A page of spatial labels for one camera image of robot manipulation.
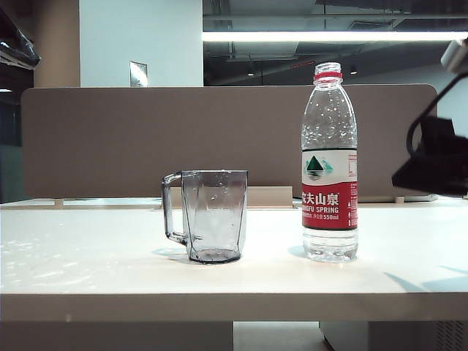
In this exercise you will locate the long ceiling light strip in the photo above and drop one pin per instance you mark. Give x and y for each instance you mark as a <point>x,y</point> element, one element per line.
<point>292,36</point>

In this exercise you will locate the red label water bottle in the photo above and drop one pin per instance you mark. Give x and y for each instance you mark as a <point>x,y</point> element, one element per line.
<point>329,197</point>

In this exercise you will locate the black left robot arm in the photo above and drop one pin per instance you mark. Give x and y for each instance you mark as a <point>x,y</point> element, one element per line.
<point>18,44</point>

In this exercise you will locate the clear grey faceted mug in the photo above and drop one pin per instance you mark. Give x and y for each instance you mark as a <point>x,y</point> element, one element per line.
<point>215,219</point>

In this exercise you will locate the beige rail fixture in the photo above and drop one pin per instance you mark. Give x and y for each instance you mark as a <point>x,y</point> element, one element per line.
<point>270,197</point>

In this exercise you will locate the silver wall sign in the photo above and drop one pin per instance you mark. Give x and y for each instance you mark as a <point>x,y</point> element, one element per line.
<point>138,74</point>

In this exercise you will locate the brown desk divider panel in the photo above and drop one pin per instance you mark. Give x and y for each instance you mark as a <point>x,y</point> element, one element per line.
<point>109,139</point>

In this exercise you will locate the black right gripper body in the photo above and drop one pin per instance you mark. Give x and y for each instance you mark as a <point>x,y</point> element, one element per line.
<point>442,168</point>

